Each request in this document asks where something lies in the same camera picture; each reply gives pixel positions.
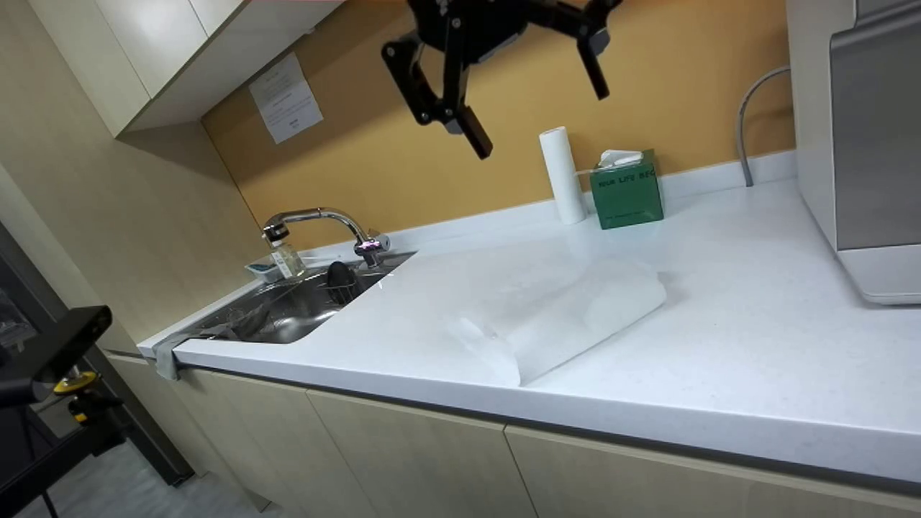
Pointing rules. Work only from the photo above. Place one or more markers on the green tissue box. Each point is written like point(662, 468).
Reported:
point(628, 197)

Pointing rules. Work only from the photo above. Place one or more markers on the white paper wall note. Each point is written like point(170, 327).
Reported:
point(285, 99)

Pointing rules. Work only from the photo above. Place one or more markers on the black metal stand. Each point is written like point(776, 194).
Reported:
point(46, 348)

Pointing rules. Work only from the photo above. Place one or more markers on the white cloth towel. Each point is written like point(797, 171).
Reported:
point(577, 312)

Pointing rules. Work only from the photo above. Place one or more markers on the clear soap bottle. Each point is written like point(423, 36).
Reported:
point(285, 259)

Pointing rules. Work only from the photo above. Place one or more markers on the white paper towel roll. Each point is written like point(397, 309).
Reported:
point(561, 177)

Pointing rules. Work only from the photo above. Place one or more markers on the black object in sink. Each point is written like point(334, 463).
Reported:
point(344, 273)

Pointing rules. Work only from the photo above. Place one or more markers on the chrome sink faucet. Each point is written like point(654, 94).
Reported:
point(321, 214)

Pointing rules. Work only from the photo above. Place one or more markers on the yellow clamp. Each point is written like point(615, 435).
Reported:
point(77, 384)

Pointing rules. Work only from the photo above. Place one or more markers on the stainless steel sink basin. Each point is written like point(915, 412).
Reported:
point(277, 312)

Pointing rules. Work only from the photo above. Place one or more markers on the beige upper wall cabinet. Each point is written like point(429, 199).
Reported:
point(144, 48)

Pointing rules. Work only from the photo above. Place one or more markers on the beige lower cabinet door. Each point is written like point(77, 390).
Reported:
point(420, 463)
point(261, 450)
point(671, 484)

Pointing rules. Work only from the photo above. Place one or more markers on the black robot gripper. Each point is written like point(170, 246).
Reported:
point(498, 17)

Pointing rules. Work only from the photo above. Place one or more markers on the white and silver appliance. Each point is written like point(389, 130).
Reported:
point(874, 145)

